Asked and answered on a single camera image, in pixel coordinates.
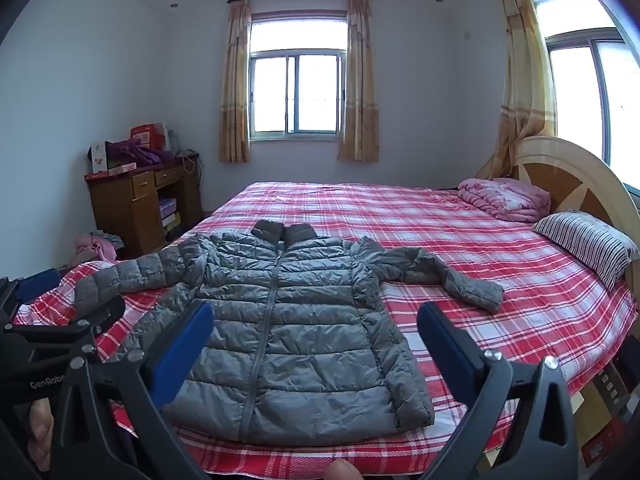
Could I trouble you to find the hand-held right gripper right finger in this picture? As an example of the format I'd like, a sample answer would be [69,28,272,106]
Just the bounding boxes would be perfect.
[416,301,581,480]

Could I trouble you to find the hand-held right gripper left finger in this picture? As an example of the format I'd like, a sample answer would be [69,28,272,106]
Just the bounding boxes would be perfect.
[50,301,216,480]

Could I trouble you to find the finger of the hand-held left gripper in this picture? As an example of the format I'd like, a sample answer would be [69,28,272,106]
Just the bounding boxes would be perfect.
[0,296,126,357]
[0,268,62,311]

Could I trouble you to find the grey puffer jacket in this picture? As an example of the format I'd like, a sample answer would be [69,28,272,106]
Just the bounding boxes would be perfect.
[74,220,505,445]

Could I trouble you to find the pink and grey clothes pile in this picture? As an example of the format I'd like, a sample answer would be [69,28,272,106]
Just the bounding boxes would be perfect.
[75,231,125,263]

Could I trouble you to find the purple clothes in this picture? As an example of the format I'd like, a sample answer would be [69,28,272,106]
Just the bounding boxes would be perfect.
[104,139,175,168]

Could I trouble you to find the person's left hand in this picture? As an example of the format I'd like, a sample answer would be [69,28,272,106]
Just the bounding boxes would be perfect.
[28,400,56,472]

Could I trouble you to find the person's right hand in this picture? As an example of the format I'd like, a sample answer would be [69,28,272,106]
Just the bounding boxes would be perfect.
[325,458,366,480]

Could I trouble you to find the red plaid bed sheet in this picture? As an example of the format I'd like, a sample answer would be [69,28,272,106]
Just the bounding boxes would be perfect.
[12,181,640,478]

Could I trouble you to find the brown wooden desk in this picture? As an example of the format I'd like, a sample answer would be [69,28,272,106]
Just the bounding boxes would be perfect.
[84,154,205,260]

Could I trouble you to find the flat pink box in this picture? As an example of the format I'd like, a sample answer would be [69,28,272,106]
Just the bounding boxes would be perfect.
[84,162,138,181]

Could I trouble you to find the white printed box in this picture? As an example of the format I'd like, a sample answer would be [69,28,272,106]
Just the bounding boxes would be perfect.
[89,141,110,173]

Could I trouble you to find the pink folded quilt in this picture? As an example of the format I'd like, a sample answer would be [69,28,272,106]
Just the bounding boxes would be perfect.
[457,177,552,222]

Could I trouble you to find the brown cardboard box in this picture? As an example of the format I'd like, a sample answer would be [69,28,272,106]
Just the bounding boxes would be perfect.
[575,375,636,471]

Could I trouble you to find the red and white gift box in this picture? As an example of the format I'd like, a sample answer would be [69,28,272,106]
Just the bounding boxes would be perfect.
[131,122,170,153]

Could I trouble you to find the striped pillow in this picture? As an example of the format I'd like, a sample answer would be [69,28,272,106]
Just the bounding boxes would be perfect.
[531,211,640,291]

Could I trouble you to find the cream wooden bed headboard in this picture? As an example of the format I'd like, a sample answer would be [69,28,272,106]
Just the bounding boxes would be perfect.
[475,135,640,261]

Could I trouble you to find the yellow patterned curtain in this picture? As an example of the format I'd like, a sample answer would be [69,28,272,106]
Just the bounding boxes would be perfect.
[337,0,380,162]
[482,0,557,181]
[219,0,252,163]

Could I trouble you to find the small sliding window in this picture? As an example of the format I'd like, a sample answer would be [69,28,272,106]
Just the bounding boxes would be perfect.
[248,10,348,142]

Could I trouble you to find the large sliding window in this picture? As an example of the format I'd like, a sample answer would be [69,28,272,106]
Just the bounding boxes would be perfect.
[530,0,640,176]

